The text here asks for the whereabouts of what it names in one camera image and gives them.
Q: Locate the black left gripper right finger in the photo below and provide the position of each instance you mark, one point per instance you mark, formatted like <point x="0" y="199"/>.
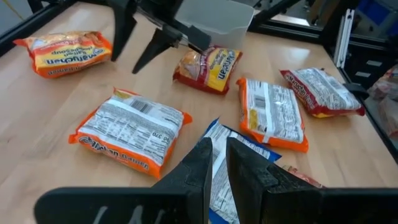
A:
<point x="258" y="193"/>

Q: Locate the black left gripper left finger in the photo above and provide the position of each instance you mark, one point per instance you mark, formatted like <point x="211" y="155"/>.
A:
<point x="192" y="174"/>

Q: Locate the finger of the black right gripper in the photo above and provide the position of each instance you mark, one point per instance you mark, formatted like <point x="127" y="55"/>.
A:
<point x="158" y="43"/>
<point x="122" y="25"/>

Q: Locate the blue Maruchan noodle packet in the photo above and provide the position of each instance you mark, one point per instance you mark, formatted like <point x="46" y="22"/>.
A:
<point x="219" y="174"/>

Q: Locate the red Maruchan noodle packet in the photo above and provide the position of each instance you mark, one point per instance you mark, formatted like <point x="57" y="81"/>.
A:
<point x="211" y="71"/>
<point x="303" y="177"/>
<point x="323" y="91"/>

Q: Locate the orange Maruchan noodle packet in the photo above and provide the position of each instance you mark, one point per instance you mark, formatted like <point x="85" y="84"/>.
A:
<point x="68" y="56"/>
<point x="130" y="133"/>
<point x="273" y="115"/>

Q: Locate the white plastic bin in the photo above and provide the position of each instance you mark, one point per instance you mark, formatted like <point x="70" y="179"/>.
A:
<point x="224" y="18"/>

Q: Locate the silver aluminium extrusion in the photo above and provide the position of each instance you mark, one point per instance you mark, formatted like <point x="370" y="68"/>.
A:
<point x="343" y="37"/>

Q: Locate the spare noodle packet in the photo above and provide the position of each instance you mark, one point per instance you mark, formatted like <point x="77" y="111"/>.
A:
<point x="384" y="84"/>
<point x="388" y="115"/>

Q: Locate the blue storage box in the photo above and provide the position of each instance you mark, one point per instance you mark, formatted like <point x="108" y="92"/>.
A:
<point x="373" y="12"/>

